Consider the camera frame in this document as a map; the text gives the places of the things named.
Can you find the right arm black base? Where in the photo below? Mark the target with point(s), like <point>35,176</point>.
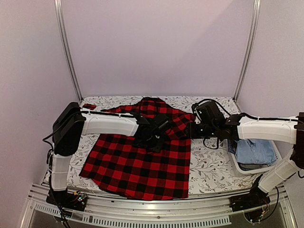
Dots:
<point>255,198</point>

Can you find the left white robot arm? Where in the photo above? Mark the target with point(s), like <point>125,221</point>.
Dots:
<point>74,122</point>

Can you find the dark checked shirt in basket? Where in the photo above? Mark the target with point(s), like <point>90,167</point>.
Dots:
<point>232,146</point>

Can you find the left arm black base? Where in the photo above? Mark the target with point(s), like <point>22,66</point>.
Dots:
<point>64,199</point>

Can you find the aluminium frame post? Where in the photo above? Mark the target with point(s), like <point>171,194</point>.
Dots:
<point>249,47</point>
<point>66,48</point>

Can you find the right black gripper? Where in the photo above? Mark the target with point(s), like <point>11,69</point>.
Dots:
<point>192,133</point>

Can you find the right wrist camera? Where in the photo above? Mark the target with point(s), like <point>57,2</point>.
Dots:
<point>208,112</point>

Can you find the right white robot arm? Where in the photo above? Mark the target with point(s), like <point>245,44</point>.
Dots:
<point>241,127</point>

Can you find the right aluminium frame post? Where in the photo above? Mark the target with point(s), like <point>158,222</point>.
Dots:
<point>249,47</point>

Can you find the left aluminium frame post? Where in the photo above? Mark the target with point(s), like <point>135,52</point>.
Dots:
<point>66,48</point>

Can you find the white plastic laundry basket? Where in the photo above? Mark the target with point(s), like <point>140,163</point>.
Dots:
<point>248,169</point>

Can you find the floral patterned table cloth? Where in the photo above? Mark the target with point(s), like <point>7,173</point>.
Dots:
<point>211,171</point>

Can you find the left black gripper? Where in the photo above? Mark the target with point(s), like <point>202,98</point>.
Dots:
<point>157,148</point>

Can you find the red black plaid shirt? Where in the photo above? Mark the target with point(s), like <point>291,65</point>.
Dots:
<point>116,166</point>

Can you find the aluminium front rail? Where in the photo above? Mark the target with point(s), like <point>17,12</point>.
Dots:
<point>105,210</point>

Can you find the light blue collared shirt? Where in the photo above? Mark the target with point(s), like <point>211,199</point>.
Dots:
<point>255,151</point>

